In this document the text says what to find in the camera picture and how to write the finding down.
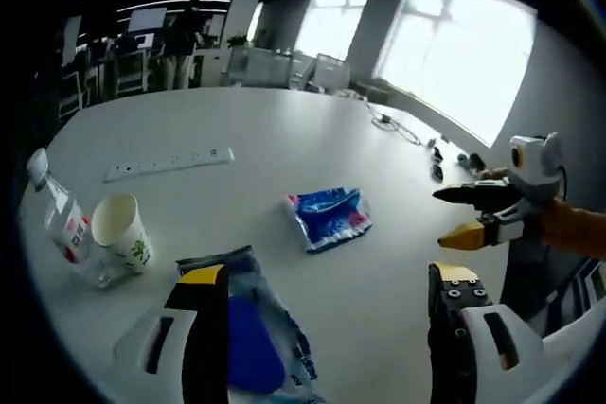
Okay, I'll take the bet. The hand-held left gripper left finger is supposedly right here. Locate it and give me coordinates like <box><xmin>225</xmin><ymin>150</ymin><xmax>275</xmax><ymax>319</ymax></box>
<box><xmin>113</xmin><ymin>264</ymin><xmax>229</xmax><ymax>404</ymax></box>

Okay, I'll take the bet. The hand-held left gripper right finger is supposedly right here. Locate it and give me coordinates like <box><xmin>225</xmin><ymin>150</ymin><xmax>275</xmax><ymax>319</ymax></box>
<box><xmin>428</xmin><ymin>261</ymin><xmax>545</xmax><ymax>404</ymax></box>

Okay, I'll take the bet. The dark blue plastic bag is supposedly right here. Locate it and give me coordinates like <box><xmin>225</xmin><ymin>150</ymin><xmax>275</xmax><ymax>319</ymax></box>
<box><xmin>174</xmin><ymin>245</ymin><xmax>329</xmax><ymax>404</ymax></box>

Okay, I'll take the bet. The white paper cup green print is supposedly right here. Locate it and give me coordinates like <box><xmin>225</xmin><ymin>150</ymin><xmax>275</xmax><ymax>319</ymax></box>
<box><xmin>90</xmin><ymin>192</ymin><xmax>155</xmax><ymax>277</ymax></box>

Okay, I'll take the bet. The blue floral tissue pack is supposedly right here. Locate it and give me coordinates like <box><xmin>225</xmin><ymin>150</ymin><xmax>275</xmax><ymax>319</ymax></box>
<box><xmin>282</xmin><ymin>184</ymin><xmax>374</xmax><ymax>255</ymax></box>

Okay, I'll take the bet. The clear plastic water bottle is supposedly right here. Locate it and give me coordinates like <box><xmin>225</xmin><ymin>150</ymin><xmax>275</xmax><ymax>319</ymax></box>
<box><xmin>26</xmin><ymin>148</ymin><xmax>111</xmax><ymax>290</ymax></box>

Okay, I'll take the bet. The person's right hand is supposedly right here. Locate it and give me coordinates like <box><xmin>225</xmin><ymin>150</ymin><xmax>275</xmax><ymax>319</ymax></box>
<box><xmin>478</xmin><ymin>166</ymin><xmax>511</xmax><ymax>182</ymax></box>

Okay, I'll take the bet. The small grey device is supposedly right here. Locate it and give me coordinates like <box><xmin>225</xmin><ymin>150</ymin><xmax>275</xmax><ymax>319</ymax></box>
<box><xmin>456</xmin><ymin>152</ymin><xmax>485</xmax><ymax>171</ymax></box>

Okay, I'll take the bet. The small black device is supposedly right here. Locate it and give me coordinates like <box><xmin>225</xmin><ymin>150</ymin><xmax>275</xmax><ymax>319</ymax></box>
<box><xmin>429</xmin><ymin>146</ymin><xmax>445</xmax><ymax>182</ymax></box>

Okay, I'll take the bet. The white table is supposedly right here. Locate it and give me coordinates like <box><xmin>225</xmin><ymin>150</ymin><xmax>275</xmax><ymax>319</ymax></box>
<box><xmin>18</xmin><ymin>86</ymin><xmax>515</xmax><ymax>404</ymax></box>

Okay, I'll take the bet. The person's white shirt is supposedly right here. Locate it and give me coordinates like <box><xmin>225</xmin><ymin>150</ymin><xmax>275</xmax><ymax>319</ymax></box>
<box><xmin>542</xmin><ymin>255</ymin><xmax>606</xmax><ymax>404</ymax></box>

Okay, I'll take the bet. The large window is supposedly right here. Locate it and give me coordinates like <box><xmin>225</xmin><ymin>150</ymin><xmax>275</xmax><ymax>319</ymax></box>
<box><xmin>378</xmin><ymin>0</ymin><xmax>537</xmax><ymax>148</ymax></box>

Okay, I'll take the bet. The white power strip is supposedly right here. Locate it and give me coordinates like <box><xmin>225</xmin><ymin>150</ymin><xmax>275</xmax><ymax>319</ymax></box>
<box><xmin>103</xmin><ymin>147</ymin><xmax>236</xmax><ymax>184</ymax></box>

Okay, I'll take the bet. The grey mesh chair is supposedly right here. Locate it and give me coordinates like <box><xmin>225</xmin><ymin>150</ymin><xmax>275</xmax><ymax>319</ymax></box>
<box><xmin>314</xmin><ymin>52</ymin><xmax>352</xmax><ymax>91</ymax></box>

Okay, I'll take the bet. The narrow window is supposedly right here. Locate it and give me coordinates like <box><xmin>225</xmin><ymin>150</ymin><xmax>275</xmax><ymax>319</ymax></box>
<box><xmin>293</xmin><ymin>0</ymin><xmax>376</xmax><ymax>59</ymax></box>

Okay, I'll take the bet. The computer monitor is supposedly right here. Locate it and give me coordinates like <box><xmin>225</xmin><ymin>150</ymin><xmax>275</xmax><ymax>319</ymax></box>
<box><xmin>127</xmin><ymin>9</ymin><xmax>168</xmax><ymax>35</ymax></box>

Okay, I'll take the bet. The white cable bundle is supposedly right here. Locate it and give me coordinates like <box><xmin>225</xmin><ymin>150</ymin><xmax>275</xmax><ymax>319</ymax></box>
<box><xmin>367</xmin><ymin>101</ymin><xmax>423</xmax><ymax>146</ymax></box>

